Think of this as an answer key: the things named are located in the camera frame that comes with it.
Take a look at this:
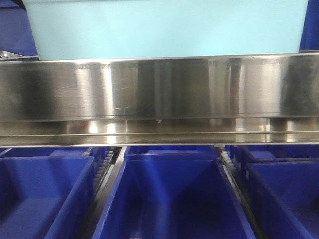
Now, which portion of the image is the steel divider rail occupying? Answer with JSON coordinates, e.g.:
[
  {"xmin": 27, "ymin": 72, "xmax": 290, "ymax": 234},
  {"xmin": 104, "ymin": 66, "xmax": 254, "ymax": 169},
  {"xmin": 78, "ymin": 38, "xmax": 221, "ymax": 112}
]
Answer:
[{"xmin": 77, "ymin": 146, "xmax": 127, "ymax": 239}]

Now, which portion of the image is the stainless steel shelf rail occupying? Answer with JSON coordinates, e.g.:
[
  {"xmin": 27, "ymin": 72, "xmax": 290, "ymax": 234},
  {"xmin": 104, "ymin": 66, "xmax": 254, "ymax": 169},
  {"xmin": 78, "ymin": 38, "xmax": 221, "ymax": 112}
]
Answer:
[{"xmin": 0, "ymin": 52, "xmax": 319, "ymax": 147}]

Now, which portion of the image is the blue bin lower left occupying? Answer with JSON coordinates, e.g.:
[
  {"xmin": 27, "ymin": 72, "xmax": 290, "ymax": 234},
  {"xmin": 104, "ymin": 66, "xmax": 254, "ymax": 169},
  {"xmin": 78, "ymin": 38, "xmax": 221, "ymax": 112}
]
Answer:
[{"xmin": 0, "ymin": 147, "xmax": 109, "ymax": 239}]

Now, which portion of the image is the white roller track strip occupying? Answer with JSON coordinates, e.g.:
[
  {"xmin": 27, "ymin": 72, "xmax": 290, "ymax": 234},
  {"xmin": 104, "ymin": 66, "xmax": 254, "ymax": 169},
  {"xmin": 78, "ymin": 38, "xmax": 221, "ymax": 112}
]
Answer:
[{"xmin": 218, "ymin": 147, "xmax": 260, "ymax": 239}]

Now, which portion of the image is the blue bin lower middle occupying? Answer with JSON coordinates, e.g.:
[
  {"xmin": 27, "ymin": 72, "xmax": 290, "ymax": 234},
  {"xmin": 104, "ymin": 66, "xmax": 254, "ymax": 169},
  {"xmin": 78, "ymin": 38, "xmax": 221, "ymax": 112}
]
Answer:
[{"xmin": 93, "ymin": 145, "xmax": 255, "ymax": 239}]

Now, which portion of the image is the dark blue bin upper left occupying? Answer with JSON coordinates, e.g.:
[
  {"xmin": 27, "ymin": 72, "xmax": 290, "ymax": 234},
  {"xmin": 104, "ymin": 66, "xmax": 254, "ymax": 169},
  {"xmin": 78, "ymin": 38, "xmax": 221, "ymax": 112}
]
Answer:
[{"xmin": 0, "ymin": 0, "xmax": 37, "ymax": 56}]

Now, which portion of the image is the blue bin lower right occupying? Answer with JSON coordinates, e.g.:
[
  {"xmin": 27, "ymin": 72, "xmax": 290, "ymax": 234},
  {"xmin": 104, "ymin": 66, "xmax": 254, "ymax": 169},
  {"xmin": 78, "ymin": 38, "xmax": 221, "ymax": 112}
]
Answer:
[{"xmin": 226, "ymin": 145, "xmax": 319, "ymax": 239}]

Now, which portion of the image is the light blue plastic bin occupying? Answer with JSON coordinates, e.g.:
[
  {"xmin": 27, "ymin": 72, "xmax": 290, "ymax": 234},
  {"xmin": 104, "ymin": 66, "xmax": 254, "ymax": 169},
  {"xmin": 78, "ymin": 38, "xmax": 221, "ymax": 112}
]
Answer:
[{"xmin": 24, "ymin": 0, "xmax": 308, "ymax": 60}]

